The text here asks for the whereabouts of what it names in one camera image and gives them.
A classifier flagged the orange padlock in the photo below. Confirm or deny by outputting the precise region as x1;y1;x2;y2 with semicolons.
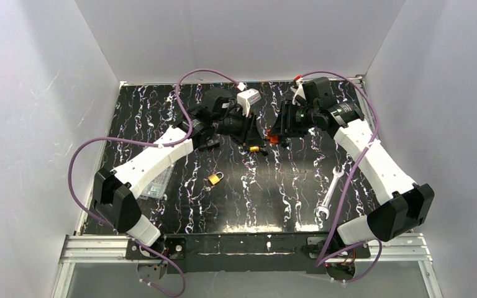
266;129;289;148

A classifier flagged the black padlock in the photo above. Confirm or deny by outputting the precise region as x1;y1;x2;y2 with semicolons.
198;139;220;151

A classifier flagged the small brass padlock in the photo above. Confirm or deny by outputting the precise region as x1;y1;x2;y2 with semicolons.
204;172;224;191

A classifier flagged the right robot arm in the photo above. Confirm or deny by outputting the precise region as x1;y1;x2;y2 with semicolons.
268;76;434;245

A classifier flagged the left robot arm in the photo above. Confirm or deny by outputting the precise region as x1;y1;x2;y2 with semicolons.
91;88;265;246

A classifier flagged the silver open-end wrench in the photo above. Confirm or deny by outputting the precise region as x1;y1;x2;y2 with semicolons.
316;167;345;219

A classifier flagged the clear plastic screw box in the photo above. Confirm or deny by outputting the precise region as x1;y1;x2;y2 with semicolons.
139;165;175;200

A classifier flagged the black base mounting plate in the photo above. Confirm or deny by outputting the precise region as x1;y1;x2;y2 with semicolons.
125;232;371;275

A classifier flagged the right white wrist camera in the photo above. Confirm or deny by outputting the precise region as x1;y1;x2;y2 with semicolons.
292;75;307;106

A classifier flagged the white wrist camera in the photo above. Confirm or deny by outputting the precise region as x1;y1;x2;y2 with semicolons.
292;75;307;106
237;82;261;117

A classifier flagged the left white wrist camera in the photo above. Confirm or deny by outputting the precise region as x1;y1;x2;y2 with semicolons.
237;82;261;117

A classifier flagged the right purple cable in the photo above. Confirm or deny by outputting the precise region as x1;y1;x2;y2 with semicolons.
294;70;384;284

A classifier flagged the purple cable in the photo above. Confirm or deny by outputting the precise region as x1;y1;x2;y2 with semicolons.
294;70;384;284
67;68;248;298

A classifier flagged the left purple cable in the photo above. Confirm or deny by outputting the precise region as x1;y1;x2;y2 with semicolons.
67;68;248;298

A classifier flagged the aluminium frame rail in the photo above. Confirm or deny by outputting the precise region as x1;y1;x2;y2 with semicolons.
52;235;129;297

